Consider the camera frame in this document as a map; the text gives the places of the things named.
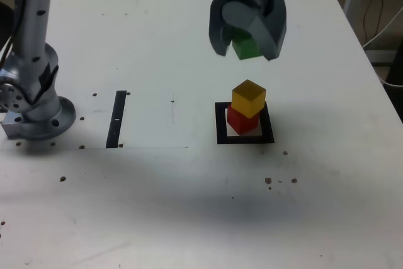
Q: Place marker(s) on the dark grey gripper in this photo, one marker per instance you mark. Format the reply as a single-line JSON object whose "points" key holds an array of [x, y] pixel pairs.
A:
{"points": [[258, 4]]}

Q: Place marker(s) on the black tape square outline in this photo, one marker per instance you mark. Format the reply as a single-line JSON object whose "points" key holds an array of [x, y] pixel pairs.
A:
{"points": [[220, 136]]}

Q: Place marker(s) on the black tape strip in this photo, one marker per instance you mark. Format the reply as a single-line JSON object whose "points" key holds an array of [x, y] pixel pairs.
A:
{"points": [[115, 130]]}

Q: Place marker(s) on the yellow cube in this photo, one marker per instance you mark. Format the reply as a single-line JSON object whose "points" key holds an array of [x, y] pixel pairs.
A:
{"points": [[248, 99]]}

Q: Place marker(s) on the green cube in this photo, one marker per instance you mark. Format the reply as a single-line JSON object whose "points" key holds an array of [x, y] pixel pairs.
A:
{"points": [[247, 48]]}

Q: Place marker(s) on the red cube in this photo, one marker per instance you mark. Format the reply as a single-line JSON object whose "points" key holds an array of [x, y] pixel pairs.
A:
{"points": [[242, 124]]}

